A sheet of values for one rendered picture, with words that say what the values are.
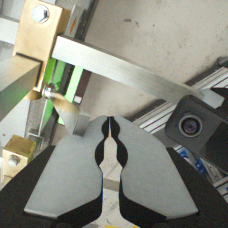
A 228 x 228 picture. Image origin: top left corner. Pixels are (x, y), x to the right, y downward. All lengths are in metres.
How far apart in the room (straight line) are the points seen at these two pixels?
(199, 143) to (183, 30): 1.04
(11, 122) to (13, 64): 0.44
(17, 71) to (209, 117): 0.19
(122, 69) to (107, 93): 0.94
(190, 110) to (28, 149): 0.29
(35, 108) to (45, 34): 0.28
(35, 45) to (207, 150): 0.23
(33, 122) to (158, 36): 0.87
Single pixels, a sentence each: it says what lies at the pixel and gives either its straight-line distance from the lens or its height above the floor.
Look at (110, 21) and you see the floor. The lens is 1.10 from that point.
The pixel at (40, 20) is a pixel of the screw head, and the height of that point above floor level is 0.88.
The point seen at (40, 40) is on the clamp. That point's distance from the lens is 0.24.
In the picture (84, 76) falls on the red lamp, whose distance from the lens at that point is 0.42.
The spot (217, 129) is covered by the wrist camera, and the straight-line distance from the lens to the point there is 0.18.
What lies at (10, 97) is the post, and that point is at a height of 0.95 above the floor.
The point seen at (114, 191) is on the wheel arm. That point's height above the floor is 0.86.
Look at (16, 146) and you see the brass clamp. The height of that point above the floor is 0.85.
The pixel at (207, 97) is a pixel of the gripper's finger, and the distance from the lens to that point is 0.29.
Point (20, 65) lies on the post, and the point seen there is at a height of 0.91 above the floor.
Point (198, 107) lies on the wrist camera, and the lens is 0.17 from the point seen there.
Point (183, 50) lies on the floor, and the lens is 1.20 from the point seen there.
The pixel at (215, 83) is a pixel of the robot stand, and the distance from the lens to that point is 1.08.
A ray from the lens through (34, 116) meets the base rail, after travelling 0.50.
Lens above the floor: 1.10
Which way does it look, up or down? 61 degrees down
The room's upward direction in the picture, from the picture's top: 178 degrees clockwise
